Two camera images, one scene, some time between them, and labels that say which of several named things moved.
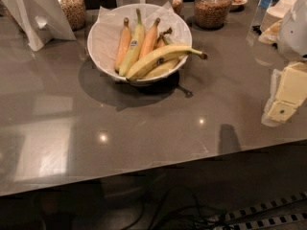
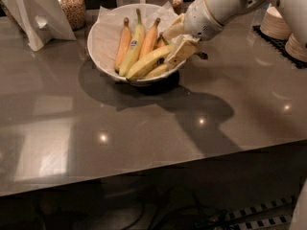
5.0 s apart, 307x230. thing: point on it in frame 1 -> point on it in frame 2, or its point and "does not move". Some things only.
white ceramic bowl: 138,42 does not move
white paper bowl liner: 106,32 does not move
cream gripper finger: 289,90 -> 176,29
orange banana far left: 124,45 does not move
